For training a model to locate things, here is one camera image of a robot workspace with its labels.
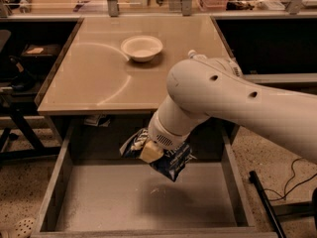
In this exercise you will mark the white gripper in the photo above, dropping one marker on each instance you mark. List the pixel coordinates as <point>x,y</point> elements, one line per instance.
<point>163,135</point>

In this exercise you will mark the blue chip bag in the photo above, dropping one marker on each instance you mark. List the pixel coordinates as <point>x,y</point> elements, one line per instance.
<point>169,165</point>

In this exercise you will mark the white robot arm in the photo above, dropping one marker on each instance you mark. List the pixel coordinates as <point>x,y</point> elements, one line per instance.
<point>198,89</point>

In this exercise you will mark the open grey drawer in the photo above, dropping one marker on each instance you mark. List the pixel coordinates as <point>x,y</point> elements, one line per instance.
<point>94,193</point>

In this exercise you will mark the beige counter cabinet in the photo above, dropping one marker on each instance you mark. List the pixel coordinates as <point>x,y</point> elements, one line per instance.
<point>96,77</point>

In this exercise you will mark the white paper bowl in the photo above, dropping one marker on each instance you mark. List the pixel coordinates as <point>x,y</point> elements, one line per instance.
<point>141,48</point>

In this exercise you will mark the black metal floor bar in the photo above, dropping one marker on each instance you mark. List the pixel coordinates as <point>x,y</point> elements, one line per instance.
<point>254,179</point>

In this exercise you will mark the white plastic bottle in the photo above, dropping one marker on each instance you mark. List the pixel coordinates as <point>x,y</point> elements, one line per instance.
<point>192,54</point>

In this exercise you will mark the white perforated clog shoe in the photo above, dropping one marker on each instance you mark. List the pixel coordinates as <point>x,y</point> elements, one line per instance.
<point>21,229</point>

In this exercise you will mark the black box on shelf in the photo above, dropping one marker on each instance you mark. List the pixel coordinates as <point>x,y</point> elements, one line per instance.
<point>41,52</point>

